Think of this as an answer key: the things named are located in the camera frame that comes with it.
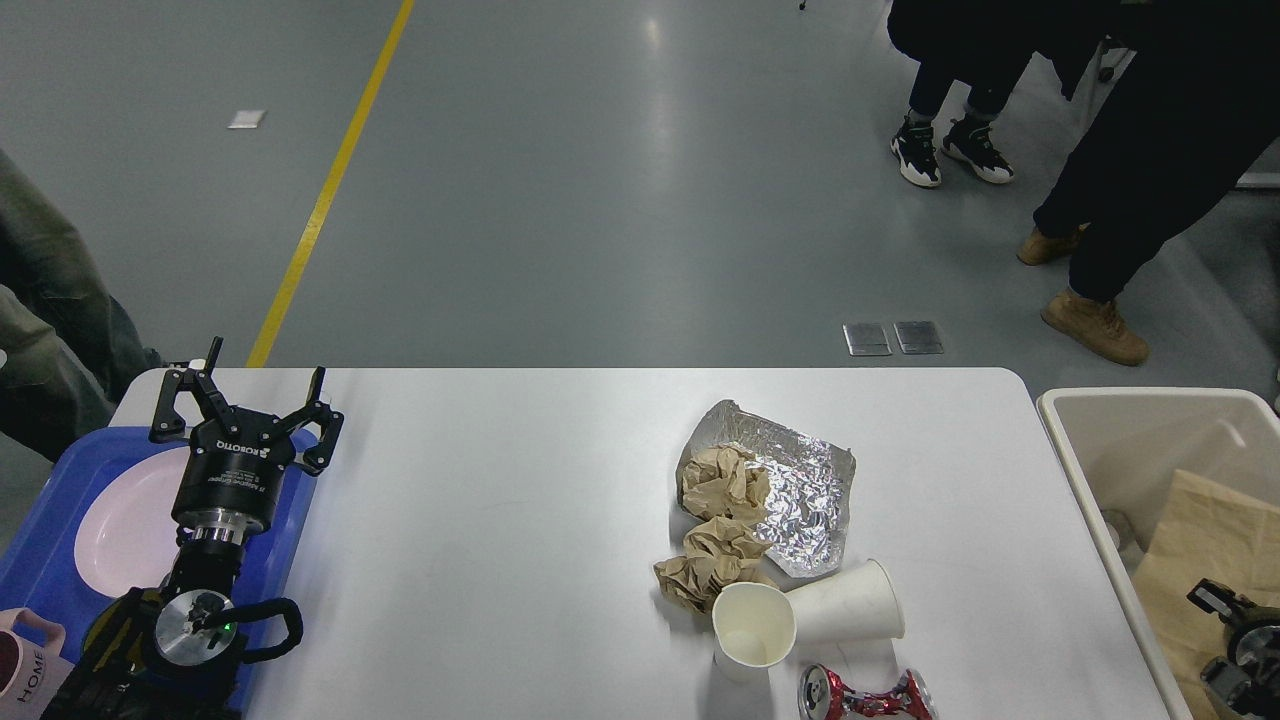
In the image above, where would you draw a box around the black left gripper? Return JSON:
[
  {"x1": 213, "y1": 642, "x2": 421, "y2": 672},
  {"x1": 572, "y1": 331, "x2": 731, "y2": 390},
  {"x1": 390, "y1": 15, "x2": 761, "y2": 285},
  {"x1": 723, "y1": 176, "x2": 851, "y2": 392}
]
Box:
[{"x1": 148, "y1": 337, "x2": 346, "y2": 541}]

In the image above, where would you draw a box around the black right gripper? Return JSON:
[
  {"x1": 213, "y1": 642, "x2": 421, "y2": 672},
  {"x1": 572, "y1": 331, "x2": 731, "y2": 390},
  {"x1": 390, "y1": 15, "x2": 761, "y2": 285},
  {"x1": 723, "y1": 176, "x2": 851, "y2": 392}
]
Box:
[{"x1": 1187, "y1": 578, "x2": 1279, "y2": 716}]

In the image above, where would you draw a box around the brown paper bag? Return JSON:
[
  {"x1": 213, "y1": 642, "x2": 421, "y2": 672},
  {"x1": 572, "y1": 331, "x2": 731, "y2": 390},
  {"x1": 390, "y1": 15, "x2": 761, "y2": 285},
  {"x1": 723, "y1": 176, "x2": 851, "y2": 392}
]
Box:
[{"x1": 1132, "y1": 470, "x2": 1279, "y2": 719}]

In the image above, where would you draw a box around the pink plate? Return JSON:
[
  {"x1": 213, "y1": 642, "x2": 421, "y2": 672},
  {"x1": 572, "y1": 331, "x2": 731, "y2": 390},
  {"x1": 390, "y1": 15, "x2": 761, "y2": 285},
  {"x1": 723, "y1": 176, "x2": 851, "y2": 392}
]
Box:
[{"x1": 73, "y1": 446, "x2": 189, "y2": 598}]

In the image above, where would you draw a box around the pink ribbed mug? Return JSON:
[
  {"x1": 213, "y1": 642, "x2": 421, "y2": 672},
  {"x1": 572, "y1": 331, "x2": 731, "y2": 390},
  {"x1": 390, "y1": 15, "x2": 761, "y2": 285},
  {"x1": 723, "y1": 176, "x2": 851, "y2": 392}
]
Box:
[{"x1": 1, "y1": 609, "x2": 74, "y2": 719}]

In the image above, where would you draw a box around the brown paper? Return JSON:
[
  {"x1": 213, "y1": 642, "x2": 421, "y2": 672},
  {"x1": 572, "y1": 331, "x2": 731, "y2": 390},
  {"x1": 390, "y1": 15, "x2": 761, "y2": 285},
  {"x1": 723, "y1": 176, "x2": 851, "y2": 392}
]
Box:
[
  {"x1": 653, "y1": 516, "x2": 780, "y2": 614},
  {"x1": 678, "y1": 443, "x2": 771, "y2": 525}
]

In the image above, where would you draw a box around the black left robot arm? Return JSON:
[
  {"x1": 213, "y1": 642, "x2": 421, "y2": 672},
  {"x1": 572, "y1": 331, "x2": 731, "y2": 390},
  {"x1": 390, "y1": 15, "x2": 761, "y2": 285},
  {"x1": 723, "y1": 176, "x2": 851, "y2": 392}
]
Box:
[{"x1": 44, "y1": 337, "x2": 344, "y2": 719}]

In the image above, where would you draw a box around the clear plastic bottle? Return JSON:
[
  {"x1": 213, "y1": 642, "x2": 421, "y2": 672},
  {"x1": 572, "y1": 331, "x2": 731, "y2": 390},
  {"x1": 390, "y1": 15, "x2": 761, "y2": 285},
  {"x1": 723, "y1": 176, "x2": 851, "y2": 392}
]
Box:
[{"x1": 1101, "y1": 509, "x2": 1146, "y2": 573}]

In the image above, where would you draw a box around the person in green trousers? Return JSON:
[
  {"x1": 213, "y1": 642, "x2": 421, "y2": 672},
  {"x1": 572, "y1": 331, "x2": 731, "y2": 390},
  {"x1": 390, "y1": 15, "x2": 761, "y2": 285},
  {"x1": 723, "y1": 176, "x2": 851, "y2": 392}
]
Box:
[{"x1": 1, "y1": 155, "x2": 163, "y2": 462}]

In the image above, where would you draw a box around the beige plastic bin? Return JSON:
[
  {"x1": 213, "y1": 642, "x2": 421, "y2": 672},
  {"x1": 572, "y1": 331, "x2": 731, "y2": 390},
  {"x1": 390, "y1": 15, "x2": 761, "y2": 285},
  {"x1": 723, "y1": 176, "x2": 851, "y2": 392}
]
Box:
[{"x1": 1037, "y1": 387, "x2": 1279, "y2": 719}]

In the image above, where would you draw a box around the lying white paper cup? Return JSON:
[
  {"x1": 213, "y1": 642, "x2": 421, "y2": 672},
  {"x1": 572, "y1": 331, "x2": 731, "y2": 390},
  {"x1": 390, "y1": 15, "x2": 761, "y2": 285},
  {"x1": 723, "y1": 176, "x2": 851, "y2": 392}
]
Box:
[{"x1": 783, "y1": 559, "x2": 906, "y2": 644}]

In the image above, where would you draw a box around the crushed red soda can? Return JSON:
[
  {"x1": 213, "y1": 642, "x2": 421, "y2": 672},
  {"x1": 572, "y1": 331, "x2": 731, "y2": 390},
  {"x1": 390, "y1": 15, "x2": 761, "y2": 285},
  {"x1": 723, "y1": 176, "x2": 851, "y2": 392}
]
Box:
[{"x1": 797, "y1": 664, "x2": 940, "y2": 719}]

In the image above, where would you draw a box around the right metal floor socket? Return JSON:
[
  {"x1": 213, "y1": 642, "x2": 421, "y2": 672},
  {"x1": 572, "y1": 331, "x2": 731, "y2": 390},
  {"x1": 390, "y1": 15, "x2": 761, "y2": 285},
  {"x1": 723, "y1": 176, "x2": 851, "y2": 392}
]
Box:
[{"x1": 893, "y1": 322, "x2": 945, "y2": 355}]

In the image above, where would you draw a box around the metal floor socket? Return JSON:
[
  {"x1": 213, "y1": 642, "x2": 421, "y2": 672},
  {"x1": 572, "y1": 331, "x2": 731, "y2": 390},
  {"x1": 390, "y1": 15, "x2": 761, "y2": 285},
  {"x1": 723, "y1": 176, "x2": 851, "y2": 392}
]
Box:
[
  {"x1": 893, "y1": 322, "x2": 945, "y2": 355},
  {"x1": 842, "y1": 322, "x2": 893, "y2": 357}
]

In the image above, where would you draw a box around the crumpled aluminium foil sheet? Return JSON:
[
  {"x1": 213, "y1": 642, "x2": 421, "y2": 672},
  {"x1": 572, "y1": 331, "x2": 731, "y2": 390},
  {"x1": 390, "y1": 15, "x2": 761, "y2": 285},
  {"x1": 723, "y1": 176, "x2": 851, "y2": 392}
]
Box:
[{"x1": 677, "y1": 400, "x2": 856, "y2": 579}]

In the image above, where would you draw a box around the white metal bar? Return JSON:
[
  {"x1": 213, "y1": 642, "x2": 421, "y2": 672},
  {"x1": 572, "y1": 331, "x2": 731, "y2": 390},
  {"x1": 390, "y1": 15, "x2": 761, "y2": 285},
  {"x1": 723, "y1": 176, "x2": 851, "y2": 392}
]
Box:
[{"x1": 1235, "y1": 170, "x2": 1280, "y2": 192}]

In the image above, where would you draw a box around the left metal floor socket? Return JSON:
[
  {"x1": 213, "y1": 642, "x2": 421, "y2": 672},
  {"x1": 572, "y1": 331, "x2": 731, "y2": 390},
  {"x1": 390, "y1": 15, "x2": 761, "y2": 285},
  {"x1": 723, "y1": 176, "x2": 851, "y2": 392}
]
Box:
[{"x1": 842, "y1": 322, "x2": 893, "y2": 357}]

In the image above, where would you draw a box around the upright white paper cup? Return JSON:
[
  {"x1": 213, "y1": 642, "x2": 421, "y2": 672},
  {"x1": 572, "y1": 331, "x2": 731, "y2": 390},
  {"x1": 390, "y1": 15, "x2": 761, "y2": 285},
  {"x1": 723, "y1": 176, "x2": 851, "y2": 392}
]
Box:
[{"x1": 710, "y1": 582, "x2": 797, "y2": 683}]

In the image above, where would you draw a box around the person in tan boots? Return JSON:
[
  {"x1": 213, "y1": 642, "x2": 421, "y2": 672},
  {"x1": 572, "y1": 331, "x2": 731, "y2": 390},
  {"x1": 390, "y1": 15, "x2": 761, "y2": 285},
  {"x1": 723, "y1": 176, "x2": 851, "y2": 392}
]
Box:
[{"x1": 1018, "y1": 1, "x2": 1277, "y2": 366}]

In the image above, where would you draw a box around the person in black-white sneakers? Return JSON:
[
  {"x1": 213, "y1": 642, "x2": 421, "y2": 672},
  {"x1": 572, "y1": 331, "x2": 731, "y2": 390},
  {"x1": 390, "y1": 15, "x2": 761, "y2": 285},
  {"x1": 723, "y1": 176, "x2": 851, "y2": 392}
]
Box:
[{"x1": 887, "y1": 1, "x2": 1115, "y2": 190}]

